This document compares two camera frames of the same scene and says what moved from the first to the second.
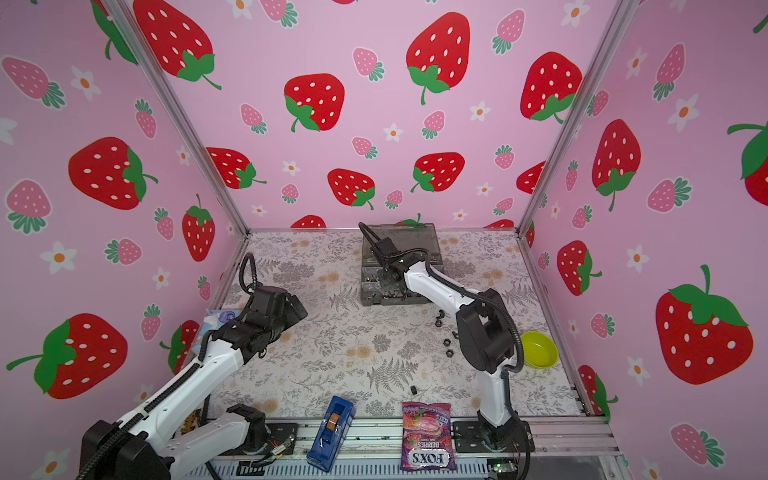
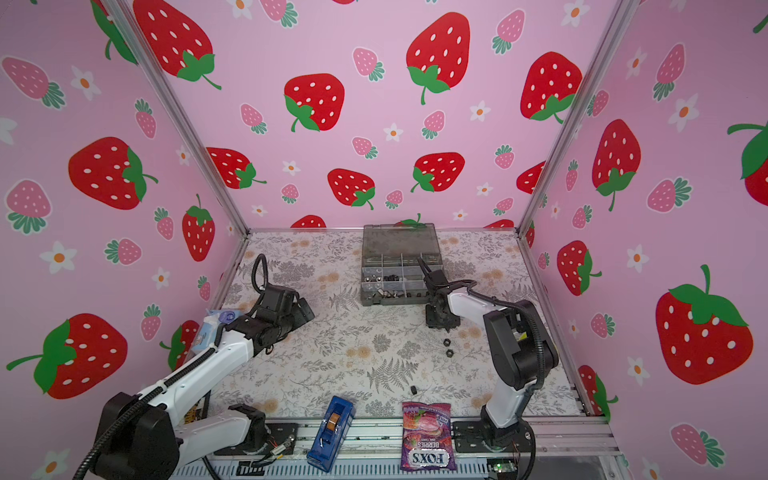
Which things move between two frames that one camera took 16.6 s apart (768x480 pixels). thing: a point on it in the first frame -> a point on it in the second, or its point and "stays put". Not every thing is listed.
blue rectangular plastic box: [331, 433] stays put
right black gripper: [386, 283] -> [430, 319]
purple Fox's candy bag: [427, 437] stays put
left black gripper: [292, 315] stays put
